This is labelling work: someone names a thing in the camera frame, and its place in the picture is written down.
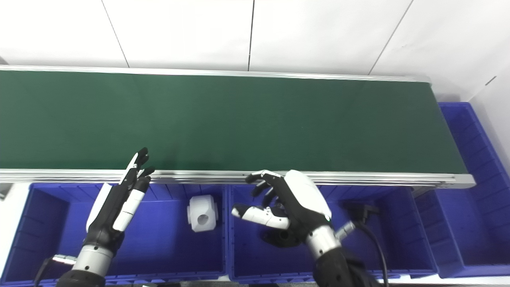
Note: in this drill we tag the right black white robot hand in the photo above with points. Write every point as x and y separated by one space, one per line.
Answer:
303 203

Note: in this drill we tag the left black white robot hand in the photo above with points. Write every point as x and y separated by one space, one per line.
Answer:
107 215

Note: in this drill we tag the black bracket part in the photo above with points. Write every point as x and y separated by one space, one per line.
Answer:
281 238
360 211

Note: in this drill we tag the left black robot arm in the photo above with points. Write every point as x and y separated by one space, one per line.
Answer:
89 263

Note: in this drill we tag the green conveyor belt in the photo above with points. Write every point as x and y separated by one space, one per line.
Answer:
358 178
239 123

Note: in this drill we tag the blue plastic bin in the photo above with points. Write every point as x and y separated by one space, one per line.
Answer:
167 247
478 207
398 239

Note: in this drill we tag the white block part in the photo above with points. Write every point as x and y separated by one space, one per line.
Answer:
202 213

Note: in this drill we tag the aluminium conveyor support leg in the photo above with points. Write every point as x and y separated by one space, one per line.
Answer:
4 191

